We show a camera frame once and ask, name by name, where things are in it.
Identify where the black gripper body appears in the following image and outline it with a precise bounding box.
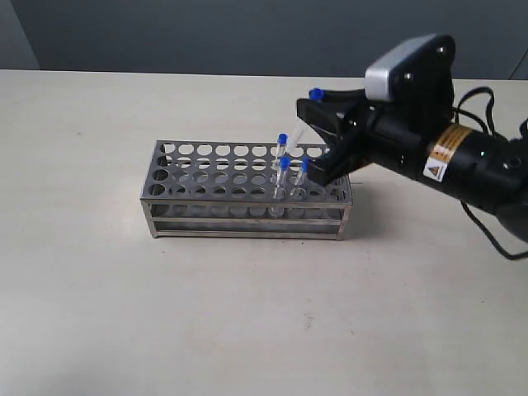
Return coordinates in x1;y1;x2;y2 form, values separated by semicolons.
345;102;431;175

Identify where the blue-capped tube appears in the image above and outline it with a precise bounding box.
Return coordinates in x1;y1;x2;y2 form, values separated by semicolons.
290;157;309;200
270;156;290;218
285;87;324;154
272;133;288;170

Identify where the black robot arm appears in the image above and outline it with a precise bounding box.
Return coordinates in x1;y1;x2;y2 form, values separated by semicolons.
296;90;527;241

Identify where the stainless steel test tube rack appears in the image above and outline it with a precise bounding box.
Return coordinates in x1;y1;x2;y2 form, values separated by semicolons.
140;140;353;240

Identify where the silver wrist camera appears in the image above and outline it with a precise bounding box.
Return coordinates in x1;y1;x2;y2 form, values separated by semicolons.
364;34;456;124

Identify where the black cable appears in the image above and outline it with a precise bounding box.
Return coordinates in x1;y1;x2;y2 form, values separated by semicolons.
451;85;528;261

